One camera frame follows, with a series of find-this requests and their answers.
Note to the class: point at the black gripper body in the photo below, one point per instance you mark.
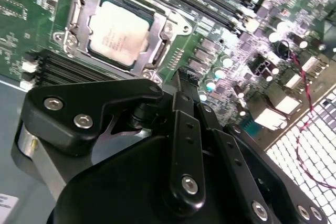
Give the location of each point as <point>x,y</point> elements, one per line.
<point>118,187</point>

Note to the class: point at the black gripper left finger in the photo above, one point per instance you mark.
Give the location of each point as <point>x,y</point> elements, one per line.
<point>78,98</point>

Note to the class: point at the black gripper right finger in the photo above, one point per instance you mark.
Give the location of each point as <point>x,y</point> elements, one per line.
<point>236,171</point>

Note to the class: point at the silver green CPU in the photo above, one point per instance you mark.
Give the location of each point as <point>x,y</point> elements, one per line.
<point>118,30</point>

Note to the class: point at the metal socket cover frame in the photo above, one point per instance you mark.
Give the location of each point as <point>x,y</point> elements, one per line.
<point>88,5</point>

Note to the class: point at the thin metal locking lever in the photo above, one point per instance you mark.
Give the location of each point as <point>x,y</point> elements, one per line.
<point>165,47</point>

